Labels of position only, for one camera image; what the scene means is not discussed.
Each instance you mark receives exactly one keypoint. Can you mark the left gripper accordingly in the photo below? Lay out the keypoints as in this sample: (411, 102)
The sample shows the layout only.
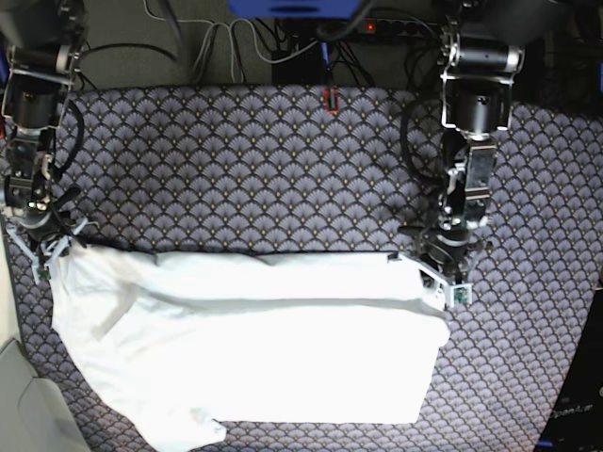
(447, 257)

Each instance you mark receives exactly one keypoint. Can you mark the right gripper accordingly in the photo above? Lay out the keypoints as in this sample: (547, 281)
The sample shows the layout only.
(41, 228)

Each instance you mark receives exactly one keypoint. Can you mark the white T-shirt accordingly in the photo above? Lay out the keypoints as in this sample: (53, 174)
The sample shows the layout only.
(181, 343)

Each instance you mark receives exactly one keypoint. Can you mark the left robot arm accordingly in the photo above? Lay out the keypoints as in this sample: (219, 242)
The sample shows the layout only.
(477, 74)

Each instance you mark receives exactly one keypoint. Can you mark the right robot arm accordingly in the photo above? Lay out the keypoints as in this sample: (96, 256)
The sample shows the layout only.
(45, 40)

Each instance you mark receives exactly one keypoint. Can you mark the fan patterned table cloth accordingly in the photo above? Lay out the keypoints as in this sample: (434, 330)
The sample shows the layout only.
(269, 169)

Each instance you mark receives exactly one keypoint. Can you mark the red clamp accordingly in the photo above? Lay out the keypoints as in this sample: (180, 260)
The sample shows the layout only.
(331, 99)

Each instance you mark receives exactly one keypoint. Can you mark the black box with OpenArm label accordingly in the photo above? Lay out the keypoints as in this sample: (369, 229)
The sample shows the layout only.
(575, 423)

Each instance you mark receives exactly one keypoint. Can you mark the black power adapter box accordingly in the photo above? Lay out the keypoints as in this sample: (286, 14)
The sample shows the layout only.
(305, 69)

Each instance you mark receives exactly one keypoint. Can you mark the white power strip red switch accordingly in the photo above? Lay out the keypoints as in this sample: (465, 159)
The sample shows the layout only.
(386, 28)

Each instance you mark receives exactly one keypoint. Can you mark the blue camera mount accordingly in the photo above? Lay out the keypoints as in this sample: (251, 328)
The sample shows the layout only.
(293, 9)

